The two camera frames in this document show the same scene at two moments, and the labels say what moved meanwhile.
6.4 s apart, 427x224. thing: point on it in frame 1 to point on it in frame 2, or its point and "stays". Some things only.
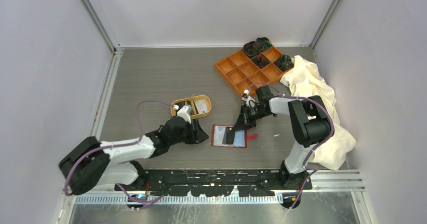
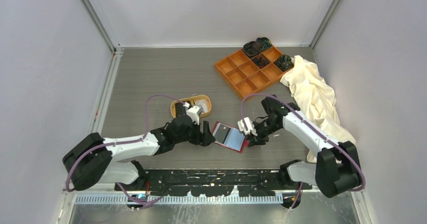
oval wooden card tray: [201, 105] stays
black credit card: [228, 136] to [222, 133]
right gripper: [244, 121] to [258, 140]
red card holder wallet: [240, 139] stays
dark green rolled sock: [266, 43] stays
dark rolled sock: [252, 48] stays
